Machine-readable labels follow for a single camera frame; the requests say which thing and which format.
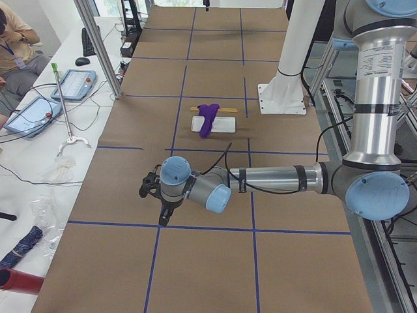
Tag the seated person beige shirt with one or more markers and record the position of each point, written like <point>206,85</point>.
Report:
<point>21,62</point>

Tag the purple towel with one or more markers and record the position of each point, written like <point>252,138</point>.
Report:
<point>208,112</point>

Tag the black keyboard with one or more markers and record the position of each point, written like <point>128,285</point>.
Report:
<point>87,45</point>

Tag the clear plastic bag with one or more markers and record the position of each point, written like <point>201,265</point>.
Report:
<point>47,218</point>

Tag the white wooden towel rack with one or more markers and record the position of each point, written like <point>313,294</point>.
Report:
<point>220,124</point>

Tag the far blue teach pendant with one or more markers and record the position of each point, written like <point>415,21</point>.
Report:
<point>75,83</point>

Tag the black box on table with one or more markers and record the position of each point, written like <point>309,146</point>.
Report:
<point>127,50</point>

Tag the aluminium frame post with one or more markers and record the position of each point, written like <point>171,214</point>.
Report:
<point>86,15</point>

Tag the red cylinder tube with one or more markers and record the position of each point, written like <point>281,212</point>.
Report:
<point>20,282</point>

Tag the near blue teach pendant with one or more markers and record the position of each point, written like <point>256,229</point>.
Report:
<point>34,118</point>

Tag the folded dark blue umbrella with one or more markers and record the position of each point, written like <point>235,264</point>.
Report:
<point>22,248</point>

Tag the black handle at edge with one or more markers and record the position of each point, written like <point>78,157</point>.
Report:
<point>8,216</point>

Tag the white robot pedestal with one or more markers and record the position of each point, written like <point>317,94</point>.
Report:
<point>284,94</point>

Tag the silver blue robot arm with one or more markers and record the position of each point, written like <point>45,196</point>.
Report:
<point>367,178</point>

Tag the black computer mouse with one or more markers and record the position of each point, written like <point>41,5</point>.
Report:
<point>81,61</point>

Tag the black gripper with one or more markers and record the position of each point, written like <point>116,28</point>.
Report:
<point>169,207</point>

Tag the blue teach pendant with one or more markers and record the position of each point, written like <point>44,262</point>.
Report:
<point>34,118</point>
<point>75,83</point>

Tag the metal reacher grabber stick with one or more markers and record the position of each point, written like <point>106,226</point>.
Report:
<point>72,139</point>

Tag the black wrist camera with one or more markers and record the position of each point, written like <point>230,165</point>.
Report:
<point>151,184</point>

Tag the white crumpled cloth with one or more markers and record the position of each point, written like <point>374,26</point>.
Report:
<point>60,171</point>

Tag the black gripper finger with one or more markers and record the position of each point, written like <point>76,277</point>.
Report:
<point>206,4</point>

